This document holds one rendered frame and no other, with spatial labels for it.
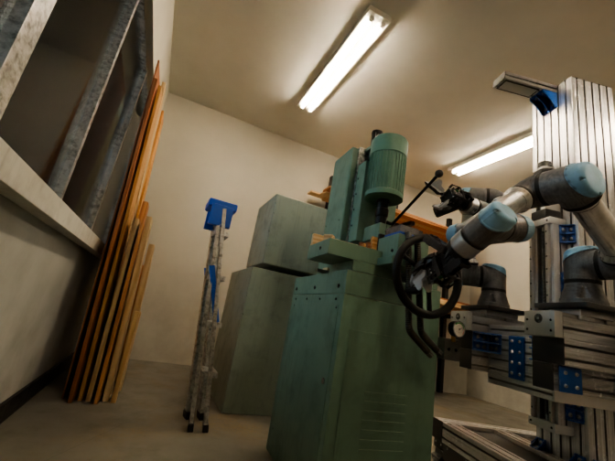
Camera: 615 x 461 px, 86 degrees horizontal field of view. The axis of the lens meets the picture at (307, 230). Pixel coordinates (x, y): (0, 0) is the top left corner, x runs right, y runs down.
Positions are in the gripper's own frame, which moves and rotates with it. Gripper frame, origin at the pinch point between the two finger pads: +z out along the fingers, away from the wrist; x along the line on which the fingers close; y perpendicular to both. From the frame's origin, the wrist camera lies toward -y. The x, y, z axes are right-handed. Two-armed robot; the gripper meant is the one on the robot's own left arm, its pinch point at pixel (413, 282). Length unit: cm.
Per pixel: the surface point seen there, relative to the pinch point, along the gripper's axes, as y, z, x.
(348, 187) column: -73, 25, 0
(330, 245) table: -20.9, 15.1, -19.4
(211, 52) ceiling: -258, 61, -91
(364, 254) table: -20.9, 15.1, -5.0
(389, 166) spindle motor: -64, 1, 7
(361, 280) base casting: -12.3, 20.0, -4.8
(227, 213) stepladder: -77, 69, -52
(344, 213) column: -61, 32, 0
